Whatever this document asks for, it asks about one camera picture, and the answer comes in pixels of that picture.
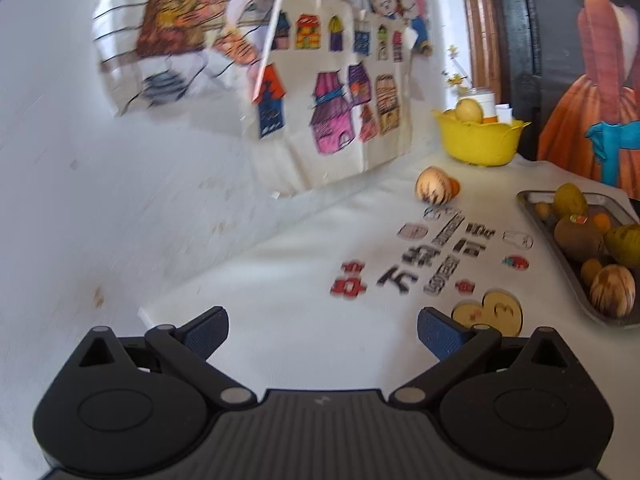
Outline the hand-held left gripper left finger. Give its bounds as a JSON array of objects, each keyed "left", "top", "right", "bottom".
[{"left": 77, "top": 306, "right": 259, "bottom": 408}]

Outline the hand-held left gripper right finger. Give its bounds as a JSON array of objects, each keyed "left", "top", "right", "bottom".
[{"left": 388, "top": 306, "right": 570, "bottom": 408}]

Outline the metal tray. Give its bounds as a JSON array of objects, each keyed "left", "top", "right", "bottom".
[{"left": 516, "top": 188, "right": 640, "bottom": 330}]

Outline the small brown round fruit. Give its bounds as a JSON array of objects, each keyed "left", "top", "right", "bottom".
[{"left": 579, "top": 257, "right": 605, "bottom": 289}]

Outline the brown kiwi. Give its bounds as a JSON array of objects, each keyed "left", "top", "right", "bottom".
[{"left": 553, "top": 213, "right": 606, "bottom": 264}]

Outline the striped pepino melon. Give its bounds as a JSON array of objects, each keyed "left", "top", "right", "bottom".
[
  {"left": 588, "top": 264, "right": 636, "bottom": 319},
  {"left": 414, "top": 165, "right": 452, "bottom": 206}
]

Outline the large yellow-green round fruit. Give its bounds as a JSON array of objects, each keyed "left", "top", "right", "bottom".
[{"left": 603, "top": 223, "right": 640, "bottom": 269}]

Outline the white printed tablecloth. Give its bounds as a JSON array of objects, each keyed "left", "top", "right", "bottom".
[{"left": 137, "top": 152, "right": 640, "bottom": 461}]

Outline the yellow plastic basket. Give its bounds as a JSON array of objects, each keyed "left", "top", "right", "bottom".
[{"left": 432, "top": 108, "right": 532, "bottom": 167}]

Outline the house drawing poster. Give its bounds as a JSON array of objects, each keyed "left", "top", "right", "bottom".
[{"left": 239, "top": 0, "right": 427, "bottom": 197}]

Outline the pale yellow round fruit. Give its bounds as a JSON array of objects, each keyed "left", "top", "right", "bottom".
[{"left": 454, "top": 98, "right": 485, "bottom": 125}]

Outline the white jar with lid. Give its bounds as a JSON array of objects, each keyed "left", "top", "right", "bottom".
[{"left": 467, "top": 87, "right": 496, "bottom": 111}]

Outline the yellow flower twig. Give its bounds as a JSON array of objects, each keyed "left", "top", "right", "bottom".
[{"left": 442, "top": 43, "right": 474, "bottom": 97}]

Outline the figure drawing poster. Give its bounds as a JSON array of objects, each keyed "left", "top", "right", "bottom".
[{"left": 92, "top": 0, "right": 282, "bottom": 117}]

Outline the dark framed figure painting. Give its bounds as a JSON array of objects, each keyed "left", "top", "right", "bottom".
[{"left": 487, "top": 0, "right": 640, "bottom": 192}]

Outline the cartoon drawing poster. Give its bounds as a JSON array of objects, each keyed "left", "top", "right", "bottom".
[{"left": 359, "top": 0, "right": 434, "bottom": 57}]

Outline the brown wooden frame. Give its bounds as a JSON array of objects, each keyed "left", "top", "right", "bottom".
[{"left": 456, "top": 0, "right": 507, "bottom": 107}]

